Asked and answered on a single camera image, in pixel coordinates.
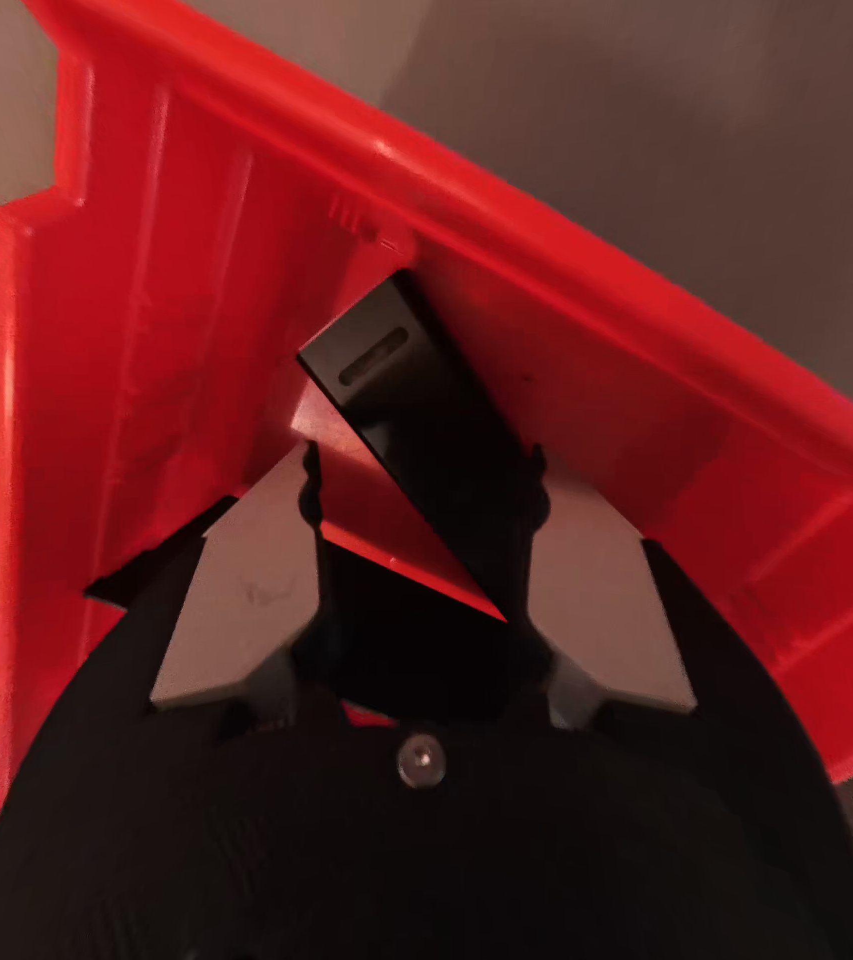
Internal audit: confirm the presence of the red plastic bin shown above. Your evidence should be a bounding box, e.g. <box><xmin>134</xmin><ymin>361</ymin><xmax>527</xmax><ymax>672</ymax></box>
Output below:
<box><xmin>0</xmin><ymin>0</ymin><xmax>853</xmax><ymax>819</ymax></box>

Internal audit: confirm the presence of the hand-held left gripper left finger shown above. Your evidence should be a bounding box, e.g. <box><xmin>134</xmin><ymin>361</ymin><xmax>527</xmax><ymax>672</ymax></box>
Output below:
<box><xmin>149</xmin><ymin>441</ymin><xmax>326</xmax><ymax>721</ymax></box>

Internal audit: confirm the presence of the black usb hub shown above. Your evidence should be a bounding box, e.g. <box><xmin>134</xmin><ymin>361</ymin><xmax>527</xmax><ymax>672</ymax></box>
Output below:
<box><xmin>297</xmin><ymin>270</ymin><xmax>548</xmax><ymax>624</ymax></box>

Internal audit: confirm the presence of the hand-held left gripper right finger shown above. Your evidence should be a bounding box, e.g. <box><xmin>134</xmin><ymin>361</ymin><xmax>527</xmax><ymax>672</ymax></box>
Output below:
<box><xmin>525</xmin><ymin>442</ymin><xmax>699</xmax><ymax>727</ymax></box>

